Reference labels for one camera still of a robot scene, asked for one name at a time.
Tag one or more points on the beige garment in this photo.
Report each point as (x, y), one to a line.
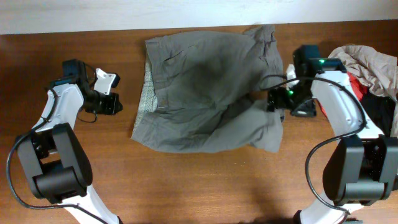
(376, 71)

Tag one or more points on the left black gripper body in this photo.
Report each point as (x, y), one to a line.
(101, 104)

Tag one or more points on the grey cargo shorts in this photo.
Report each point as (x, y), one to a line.
(198, 92)

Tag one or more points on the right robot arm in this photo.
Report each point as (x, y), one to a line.
(363, 168)

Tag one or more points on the red garment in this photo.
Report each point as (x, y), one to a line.
(359, 90)

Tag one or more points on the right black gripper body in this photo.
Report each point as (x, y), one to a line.
(297, 99)

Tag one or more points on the black garment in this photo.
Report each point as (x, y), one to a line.
(380, 110)

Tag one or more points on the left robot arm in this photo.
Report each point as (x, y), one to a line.
(55, 165)

